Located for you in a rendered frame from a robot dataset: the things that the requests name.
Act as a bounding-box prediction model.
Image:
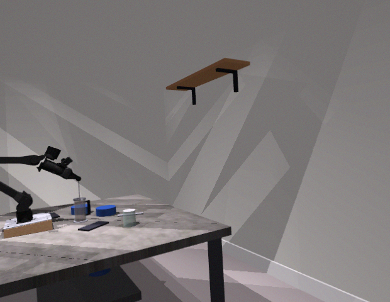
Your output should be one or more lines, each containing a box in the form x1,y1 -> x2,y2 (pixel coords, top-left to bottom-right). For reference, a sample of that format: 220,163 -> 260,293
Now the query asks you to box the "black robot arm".
0,146 -> 73,224

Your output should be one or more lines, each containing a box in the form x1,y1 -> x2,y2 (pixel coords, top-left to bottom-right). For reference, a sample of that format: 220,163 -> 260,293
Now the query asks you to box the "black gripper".
50,163 -> 81,179

